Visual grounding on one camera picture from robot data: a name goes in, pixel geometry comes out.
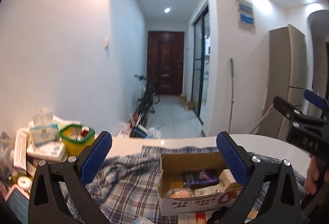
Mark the white shopping bag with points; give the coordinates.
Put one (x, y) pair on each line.
(124, 130)

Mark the beige refrigerator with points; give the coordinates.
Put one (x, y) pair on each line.
(287, 78)

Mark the person's right hand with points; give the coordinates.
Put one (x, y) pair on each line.
(312, 176)

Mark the red white box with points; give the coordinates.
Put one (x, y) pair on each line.
(194, 218)

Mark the white round bottle cap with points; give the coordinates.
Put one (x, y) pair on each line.
(25, 183)

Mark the pink framed teal tablet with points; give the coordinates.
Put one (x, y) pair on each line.
(18, 201)

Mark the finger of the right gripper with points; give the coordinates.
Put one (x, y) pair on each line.
(287, 110)
(317, 101)

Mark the open cardboard box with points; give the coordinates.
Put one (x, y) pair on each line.
(173, 165)

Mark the black bicycle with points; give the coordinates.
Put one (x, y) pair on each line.
(146, 101)

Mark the blue plaid shirt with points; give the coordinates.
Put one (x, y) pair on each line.
(126, 188)

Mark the white light switch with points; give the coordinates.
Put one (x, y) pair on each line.
(106, 43)

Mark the white fuzzy sponge pad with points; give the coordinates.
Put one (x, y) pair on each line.
(210, 190)

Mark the yellow bin with green rim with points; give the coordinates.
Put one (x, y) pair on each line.
(76, 138)

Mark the bagged round bread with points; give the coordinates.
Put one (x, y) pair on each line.
(180, 193)

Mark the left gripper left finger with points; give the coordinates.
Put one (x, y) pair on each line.
(47, 203)

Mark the tissue pack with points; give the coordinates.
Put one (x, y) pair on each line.
(43, 129)

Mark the wall electrical panel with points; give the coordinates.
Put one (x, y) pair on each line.
(245, 15)

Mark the black framed glass door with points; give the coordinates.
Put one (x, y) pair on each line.
(198, 61)

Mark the white blue mask box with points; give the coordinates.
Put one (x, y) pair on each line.
(54, 151)

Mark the brown boxes by door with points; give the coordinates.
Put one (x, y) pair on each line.
(188, 104)

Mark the long white medicine box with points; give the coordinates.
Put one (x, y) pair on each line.
(19, 158)

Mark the dark red entrance door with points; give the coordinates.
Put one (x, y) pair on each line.
(165, 56)

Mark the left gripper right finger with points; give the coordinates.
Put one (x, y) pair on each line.
(234, 159)

